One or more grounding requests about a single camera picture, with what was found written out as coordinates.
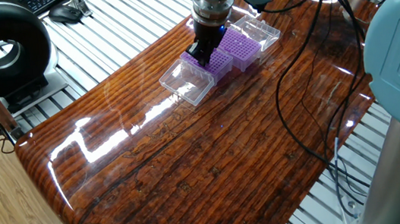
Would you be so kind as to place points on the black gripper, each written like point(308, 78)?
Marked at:
point(209, 34)

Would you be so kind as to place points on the purple tip holder clear lid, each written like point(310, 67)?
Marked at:
point(242, 49)
point(189, 82)

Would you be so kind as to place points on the glossy wood grain sheet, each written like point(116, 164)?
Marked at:
point(191, 166)

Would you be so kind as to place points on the black computer mouse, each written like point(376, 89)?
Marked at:
point(65, 14)

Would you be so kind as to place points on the black computer keyboard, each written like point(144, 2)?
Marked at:
point(41, 0)

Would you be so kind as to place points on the small aluminium bracket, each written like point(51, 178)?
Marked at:
point(77, 2)

